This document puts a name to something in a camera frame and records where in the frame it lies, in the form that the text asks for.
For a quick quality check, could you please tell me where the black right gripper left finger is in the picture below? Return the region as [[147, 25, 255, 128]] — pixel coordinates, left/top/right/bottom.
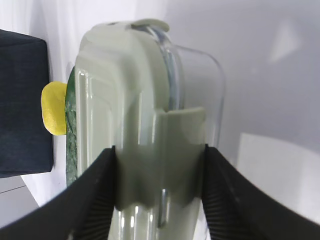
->
[[0, 147, 117, 240]]

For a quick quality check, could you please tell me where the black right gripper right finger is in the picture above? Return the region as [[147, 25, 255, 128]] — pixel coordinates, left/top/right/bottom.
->
[[202, 146, 320, 240]]

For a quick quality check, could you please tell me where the navy blue lunch bag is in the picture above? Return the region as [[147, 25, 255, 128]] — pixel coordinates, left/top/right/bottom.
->
[[0, 30, 54, 178]]

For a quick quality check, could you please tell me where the green cucumber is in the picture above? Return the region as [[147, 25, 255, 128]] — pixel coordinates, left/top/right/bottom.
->
[[64, 67, 78, 187]]

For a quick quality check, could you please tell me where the yellow lemon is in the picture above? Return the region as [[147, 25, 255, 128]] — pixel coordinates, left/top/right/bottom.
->
[[41, 81, 67, 136]]

